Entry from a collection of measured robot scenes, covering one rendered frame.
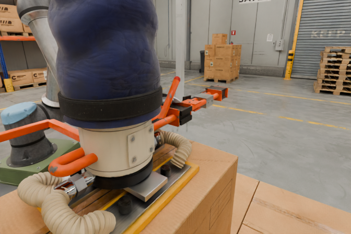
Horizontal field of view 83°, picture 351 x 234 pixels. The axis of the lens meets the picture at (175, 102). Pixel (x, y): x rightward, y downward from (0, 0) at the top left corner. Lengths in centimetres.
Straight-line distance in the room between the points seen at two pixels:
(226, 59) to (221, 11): 361
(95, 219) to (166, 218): 15
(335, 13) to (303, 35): 112
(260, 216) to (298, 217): 20
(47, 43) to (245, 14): 955
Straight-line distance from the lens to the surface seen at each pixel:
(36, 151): 125
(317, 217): 144
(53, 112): 126
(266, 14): 990
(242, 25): 1008
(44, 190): 49
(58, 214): 43
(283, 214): 136
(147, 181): 51
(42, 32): 89
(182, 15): 365
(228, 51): 737
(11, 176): 132
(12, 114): 120
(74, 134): 58
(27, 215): 60
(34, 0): 92
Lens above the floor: 143
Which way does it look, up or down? 17 degrees down
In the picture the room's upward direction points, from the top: straight up
